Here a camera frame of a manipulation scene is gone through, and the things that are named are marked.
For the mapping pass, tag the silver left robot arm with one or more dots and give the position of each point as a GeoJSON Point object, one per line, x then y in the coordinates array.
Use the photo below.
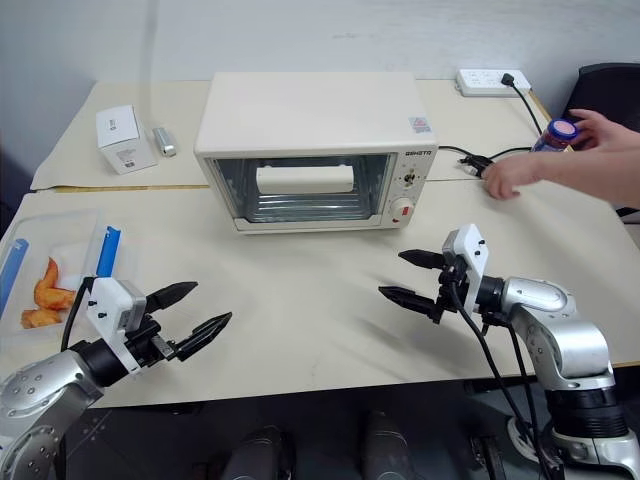
{"type": "Point", "coordinates": [45, 395]}

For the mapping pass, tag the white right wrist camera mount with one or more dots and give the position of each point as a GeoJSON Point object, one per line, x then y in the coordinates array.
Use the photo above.
{"type": "Point", "coordinates": [470, 255]}

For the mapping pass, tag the white power strip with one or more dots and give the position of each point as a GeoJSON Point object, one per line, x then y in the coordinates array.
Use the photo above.
{"type": "Point", "coordinates": [482, 82]}

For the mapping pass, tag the small silver cylinder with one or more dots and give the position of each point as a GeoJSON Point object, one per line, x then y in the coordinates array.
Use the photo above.
{"type": "Point", "coordinates": [165, 141]}

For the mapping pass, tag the blue container clip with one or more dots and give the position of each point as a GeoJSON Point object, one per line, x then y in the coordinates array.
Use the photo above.
{"type": "Point", "coordinates": [12, 275]}
{"type": "Point", "coordinates": [109, 252]}

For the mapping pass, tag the small orange chicken piece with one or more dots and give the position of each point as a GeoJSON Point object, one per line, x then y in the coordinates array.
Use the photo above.
{"type": "Point", "coordinates": [40, 318]}

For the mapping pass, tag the black chair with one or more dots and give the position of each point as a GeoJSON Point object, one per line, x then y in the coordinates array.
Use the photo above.
{"type": "Point", "coordinates": [607, 87]}

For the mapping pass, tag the blue capped bottle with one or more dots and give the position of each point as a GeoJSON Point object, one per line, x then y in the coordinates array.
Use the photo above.
{"type": "Point", "coordinates": [555, 134]}

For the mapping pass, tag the person's left hand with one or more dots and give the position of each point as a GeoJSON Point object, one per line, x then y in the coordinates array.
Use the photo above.
{"type": "Point", "coordinates": [515, 175]}

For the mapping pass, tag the person's right hand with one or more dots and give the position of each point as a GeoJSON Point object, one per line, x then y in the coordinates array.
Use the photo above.
{"type": "Point", "coordinates": [607, 135]}

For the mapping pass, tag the small oven knob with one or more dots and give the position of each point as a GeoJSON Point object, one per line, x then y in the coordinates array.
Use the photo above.
{"type": "Point", "coordinates": [411, 179]}

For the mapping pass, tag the metal oven rack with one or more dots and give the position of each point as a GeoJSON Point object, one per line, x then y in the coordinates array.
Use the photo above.
{"type": "Point", "coordinates": [305, 206]}

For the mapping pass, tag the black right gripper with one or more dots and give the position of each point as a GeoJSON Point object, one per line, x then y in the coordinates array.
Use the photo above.
{"type": "Point", "coordinates": [450, 292]}

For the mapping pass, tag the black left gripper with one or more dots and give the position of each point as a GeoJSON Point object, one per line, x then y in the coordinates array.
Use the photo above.
{"type": "Point", "coordinates": [147, 345]}

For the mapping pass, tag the white timer knob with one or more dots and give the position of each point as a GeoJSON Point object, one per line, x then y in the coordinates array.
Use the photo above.
{"type": "Point", "coordinates": [402, 210]}

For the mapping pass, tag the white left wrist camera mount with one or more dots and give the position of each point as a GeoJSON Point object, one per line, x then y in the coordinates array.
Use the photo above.
{"type": "Point", "coordinates": [107, 310]}

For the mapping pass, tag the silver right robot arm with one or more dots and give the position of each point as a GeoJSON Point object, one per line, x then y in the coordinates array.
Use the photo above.
{"type": "Point", "coordinates": [570, 345]}

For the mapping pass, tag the person's left forearm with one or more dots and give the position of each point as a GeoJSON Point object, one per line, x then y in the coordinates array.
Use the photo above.
{"type": "Point", "coordinates": [590, 172]}

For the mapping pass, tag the clear plastic container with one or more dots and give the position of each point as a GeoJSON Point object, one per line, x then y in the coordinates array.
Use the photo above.
{"type": "Point", "coordinates": [75, 235]}

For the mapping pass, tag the cream toaster oven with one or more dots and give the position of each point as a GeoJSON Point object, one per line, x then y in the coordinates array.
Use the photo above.
{"type": "Point", "coordinates": [310, 110]}

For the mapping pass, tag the white cardboard box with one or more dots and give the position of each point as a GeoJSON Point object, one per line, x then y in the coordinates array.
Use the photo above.
{"type": "Point", "coordinates": [125, 145]}

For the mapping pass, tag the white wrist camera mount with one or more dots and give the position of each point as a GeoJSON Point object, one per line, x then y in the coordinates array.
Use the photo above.
{"type": "Point", "coordinates": [107, 310]}
{"type": "Point", "coordinates": [470, 255]}

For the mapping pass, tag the large orange chicken wing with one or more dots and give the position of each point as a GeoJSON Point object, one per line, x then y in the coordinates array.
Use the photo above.
{"type": "Point", "coordinates": [52, 292]}

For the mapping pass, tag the dark rounded shape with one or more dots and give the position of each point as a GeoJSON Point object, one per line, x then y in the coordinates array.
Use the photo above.
{"type": "Point", "coordinates": [260, 452]}
{"type": "Point", "coordinates": [390, 445]}

